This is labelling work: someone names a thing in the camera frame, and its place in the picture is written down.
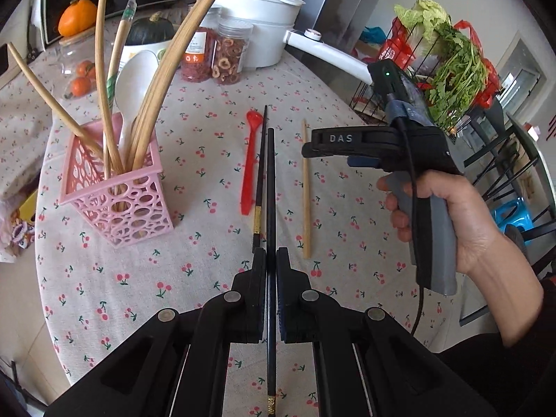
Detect black chopstick gold band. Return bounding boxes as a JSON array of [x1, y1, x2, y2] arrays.
[[252, 106, 268, 251]]

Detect crosswise bamboo chopstick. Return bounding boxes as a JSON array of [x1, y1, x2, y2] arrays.
[[7, 42, 103, 159]]

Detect white plastic spoon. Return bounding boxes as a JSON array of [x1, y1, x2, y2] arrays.
[[115, 51, 158, 165]]

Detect paper disposable chopsticks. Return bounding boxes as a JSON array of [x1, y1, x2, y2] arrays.
[[103, 0, 139, 179]]

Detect person right forearm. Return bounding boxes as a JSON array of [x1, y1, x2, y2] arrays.
[[466, 231, 544, 346]]

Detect person right hand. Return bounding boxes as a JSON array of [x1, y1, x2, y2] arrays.
[[375, 169, 504, 275]]

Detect green leafy vegetables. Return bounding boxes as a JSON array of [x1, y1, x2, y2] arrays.
[[394, 0, 499, 133]]

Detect red plastic bag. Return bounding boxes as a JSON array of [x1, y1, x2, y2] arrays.
[[376, 9, 499, 118]]

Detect cherry print tablecloth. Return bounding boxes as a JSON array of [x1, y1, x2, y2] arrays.
[[1, 55, 452, 395]]

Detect red plastic spoon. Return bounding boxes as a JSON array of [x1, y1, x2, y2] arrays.
[[240, 110, 263, 215]]

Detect grey refrigerator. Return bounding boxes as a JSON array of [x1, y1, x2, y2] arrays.
[[286, 0, 379, 85]]

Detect pink perforated utensil holder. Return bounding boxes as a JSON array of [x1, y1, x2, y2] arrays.
[[59, 134, 173, 247]]

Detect white electric pot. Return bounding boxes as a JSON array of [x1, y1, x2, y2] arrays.
[[214, 0, 372, 85]]

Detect jar of dried rings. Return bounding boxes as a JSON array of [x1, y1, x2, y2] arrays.
[[212, 17, 254, 85]]

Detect jar of red dried fruit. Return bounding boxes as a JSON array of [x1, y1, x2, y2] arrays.
[[180, 6, 220, 83]]

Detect white bowl with squash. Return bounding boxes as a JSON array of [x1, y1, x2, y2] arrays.
[[119, 41, 172, 74]]

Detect dark green squash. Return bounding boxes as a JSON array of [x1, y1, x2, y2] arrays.
[[125, 11, 174, 46]]

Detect glass jar with tomatoes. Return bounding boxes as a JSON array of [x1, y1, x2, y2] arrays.
[[56, 28, 96, 101]]

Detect orange on jar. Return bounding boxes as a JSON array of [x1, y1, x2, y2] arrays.
[[57, 0, 97, 37]]

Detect black wire rack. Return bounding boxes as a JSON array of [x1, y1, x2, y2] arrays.
[[349, 17, 471, 127]]

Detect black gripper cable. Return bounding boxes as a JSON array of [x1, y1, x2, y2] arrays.
[[386, 92, 426, 336]]

